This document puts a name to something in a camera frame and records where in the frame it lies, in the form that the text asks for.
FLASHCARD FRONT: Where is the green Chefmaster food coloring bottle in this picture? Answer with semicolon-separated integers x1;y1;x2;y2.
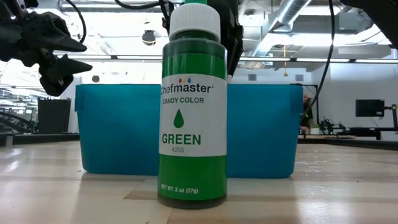
157;0;228;210

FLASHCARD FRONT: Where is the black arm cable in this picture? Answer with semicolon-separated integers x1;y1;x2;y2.
64;0;87;44
299;0;336;125

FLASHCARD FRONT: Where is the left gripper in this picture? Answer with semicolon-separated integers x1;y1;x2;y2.
0;12;93;97

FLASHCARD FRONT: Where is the black monitor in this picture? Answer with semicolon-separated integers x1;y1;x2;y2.
355;99;385;118

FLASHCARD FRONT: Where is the blue plastic bin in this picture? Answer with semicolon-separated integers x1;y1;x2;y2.
74;83;304;179

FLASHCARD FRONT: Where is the black cabinet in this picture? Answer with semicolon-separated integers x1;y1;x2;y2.
37;98;72;134

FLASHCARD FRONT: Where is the silver ceiling duct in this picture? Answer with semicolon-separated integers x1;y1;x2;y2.
248;0;313;58

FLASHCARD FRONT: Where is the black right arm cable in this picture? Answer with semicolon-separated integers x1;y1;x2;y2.
299;0;336;125

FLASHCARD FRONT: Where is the black ceiling dome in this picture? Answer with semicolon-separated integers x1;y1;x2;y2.
142;29;157;47

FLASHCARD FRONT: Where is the person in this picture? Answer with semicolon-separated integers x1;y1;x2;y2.
300;93;314;135

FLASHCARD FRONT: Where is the background robot with green lights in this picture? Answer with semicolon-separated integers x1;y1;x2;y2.
318;118;346;132

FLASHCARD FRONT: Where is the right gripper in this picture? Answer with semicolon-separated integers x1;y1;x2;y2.
206;0;245;78

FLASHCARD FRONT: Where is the yellow hanging cord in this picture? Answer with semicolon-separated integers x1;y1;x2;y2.
282;45;289;77

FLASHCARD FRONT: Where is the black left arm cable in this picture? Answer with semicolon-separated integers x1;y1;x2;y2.
64;0;87;44

